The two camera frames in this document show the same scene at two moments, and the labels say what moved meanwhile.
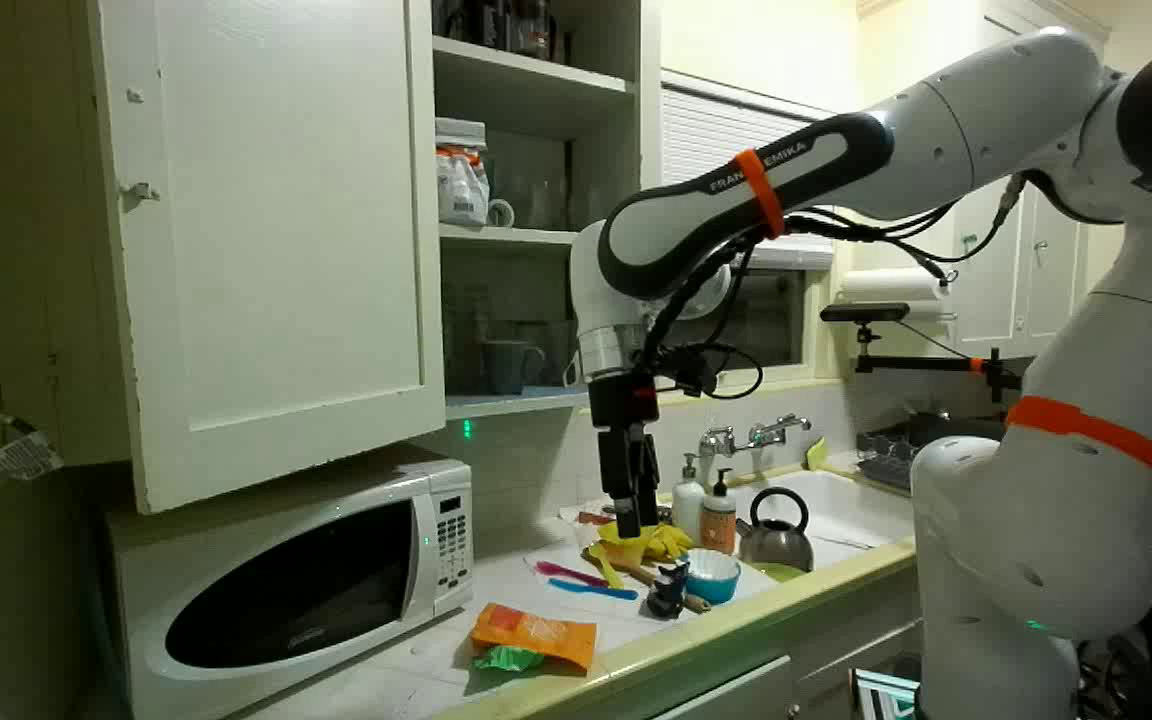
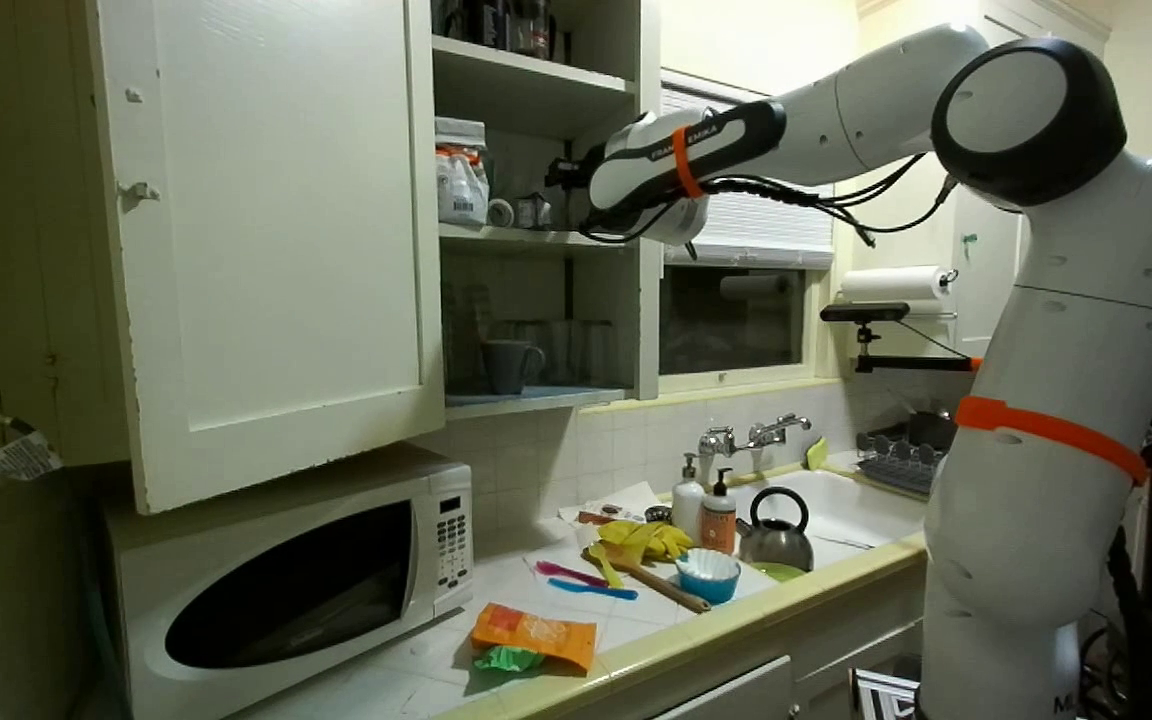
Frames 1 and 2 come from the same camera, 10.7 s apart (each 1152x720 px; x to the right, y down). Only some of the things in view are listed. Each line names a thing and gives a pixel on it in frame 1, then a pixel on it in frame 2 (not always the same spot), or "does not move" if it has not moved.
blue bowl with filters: (714, 574) does not move
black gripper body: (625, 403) -> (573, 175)
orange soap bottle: (716, 519) does not move
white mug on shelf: (501, 215) does not move
